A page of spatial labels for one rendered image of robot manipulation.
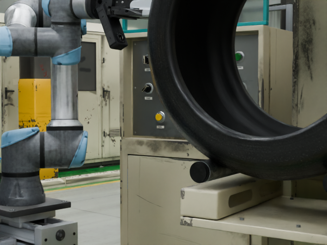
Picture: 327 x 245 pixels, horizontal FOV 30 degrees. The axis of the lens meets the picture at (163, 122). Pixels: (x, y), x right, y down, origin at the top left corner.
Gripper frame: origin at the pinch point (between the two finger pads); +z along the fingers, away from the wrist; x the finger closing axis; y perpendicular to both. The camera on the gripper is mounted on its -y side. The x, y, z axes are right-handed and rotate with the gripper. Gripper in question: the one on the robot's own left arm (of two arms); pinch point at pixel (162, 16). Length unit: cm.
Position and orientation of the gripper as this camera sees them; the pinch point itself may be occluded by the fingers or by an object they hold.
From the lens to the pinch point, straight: 142.1
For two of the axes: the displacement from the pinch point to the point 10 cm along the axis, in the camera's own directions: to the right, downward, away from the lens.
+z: 8.3, 1.3, -5.4
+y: 1.0, -9.9, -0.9
